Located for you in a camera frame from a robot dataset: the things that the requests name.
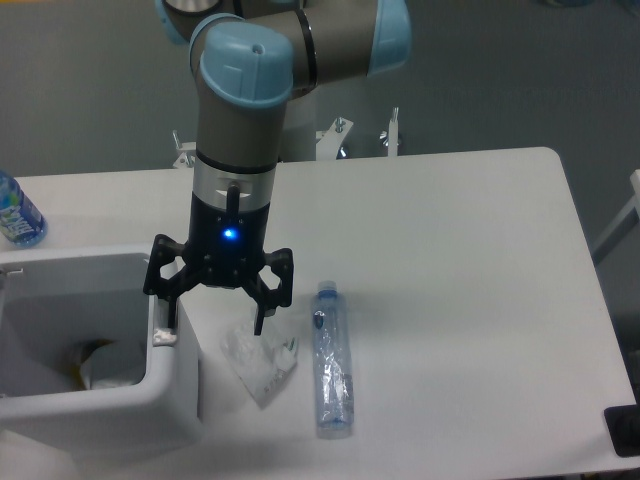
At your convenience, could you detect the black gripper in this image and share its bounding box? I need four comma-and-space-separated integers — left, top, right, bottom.
143, 196, 293, 336

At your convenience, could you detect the white plastic trash can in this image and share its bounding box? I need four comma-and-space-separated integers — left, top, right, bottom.
1, 245, 202, 455

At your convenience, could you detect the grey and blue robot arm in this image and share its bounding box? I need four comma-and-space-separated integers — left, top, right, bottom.
143, 1, 412, 335

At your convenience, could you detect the trash inside the can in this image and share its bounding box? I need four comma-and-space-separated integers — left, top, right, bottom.
63, 339, 146, 391

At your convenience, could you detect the crumpled white plastic wrapper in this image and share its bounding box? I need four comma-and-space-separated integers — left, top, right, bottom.
220, 318, 299, 408

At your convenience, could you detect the clear crushed plastic bottle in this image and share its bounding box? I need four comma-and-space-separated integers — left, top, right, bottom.
311, 280, 355, 439

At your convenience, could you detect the blue labelled water bottle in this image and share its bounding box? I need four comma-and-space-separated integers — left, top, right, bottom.
1, 171, 48, 248

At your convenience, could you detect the black clamp at table edge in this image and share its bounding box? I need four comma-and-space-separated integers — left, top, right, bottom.
604, 404, 639, 458

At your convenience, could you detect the white frame at right edge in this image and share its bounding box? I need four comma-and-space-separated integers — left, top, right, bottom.
591, 169, 639, 265

